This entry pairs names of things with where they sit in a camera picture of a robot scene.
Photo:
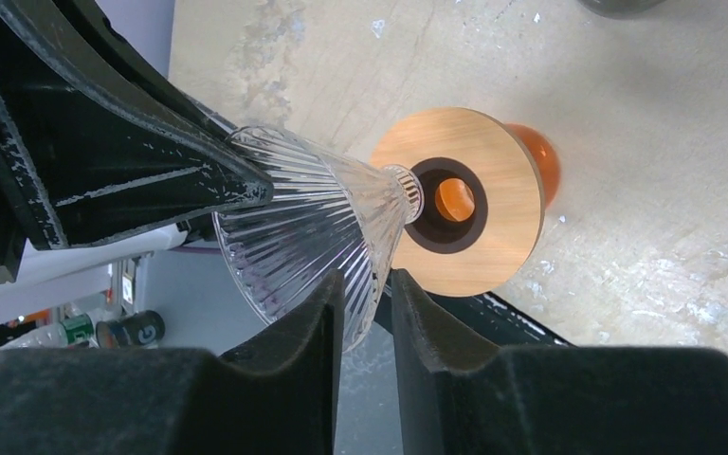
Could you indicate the clear ribbed glass dripper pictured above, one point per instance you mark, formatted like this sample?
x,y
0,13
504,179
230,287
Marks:
x,y
328,212

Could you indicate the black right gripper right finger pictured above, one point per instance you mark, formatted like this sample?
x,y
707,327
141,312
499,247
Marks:
x,y
460,393

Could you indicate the grey glass carafe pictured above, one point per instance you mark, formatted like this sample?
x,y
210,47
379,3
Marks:
x,y
619,9

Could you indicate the green labelled bottle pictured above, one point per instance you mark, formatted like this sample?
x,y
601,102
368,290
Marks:
x,y
67,332

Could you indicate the dark can with letter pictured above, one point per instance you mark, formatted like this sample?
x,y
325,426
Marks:
x,y
136,331

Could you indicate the orange glass carafe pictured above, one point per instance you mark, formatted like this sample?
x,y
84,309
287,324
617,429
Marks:
x,y
455,201

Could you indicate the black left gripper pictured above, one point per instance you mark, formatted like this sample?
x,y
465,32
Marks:
x,y
0,176

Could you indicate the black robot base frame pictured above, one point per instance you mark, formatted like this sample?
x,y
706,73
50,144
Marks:
x,y
496,320

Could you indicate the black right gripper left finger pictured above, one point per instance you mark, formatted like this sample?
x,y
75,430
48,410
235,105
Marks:
x,y
273,394

